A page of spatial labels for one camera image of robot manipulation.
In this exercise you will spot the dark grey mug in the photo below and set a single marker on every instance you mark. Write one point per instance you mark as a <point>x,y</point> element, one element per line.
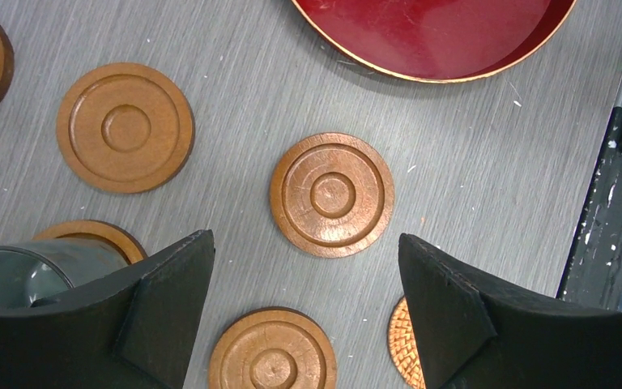
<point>35,270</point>

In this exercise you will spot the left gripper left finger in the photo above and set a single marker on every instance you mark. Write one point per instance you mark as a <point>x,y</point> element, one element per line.
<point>134,328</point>

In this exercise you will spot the red round tray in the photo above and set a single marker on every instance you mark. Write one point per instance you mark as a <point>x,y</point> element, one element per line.
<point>436,41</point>

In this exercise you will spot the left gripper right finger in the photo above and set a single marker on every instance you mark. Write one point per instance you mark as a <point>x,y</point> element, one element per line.
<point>475,330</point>

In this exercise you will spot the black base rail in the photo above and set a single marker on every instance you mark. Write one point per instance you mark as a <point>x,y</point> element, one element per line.
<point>592,275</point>

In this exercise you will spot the woven rattan coaster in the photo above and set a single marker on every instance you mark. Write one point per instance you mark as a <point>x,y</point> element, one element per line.
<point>402,346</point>

